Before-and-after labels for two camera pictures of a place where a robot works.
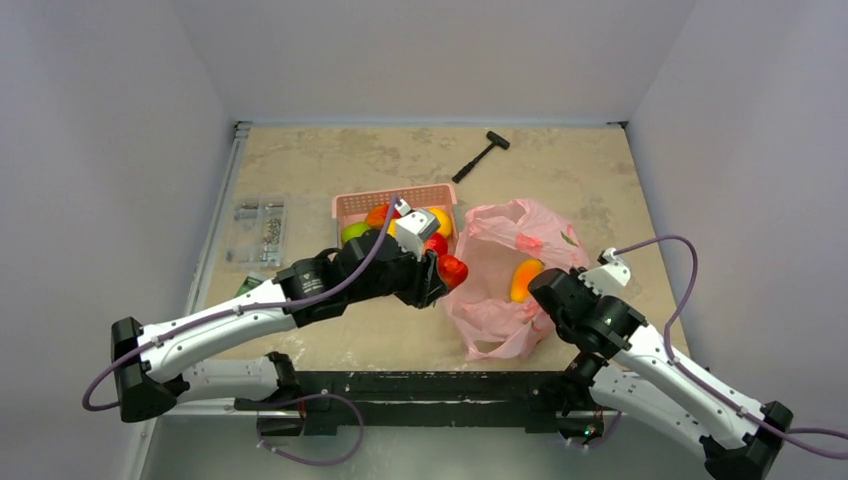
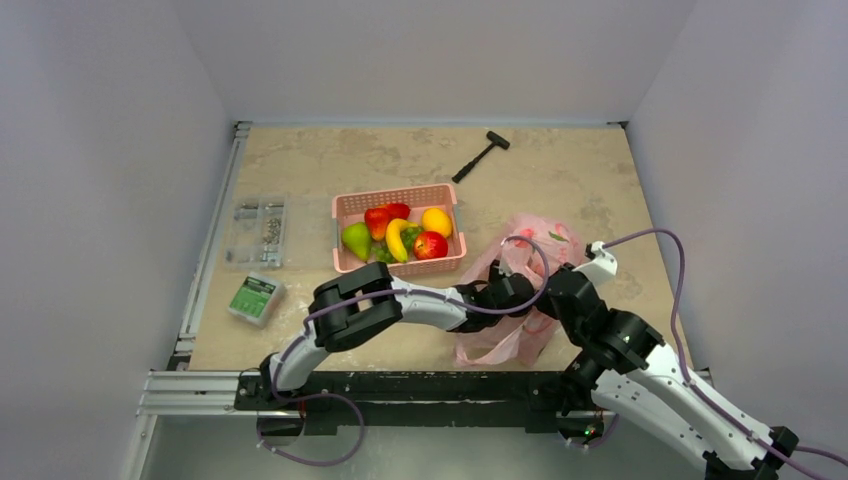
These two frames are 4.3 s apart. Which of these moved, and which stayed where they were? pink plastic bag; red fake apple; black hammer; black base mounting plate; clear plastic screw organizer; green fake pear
Moved: red fake apple; pink plastic bag
Stayed: black base mounting plate; clear plastic screw organizer; black hammer; green fake pear
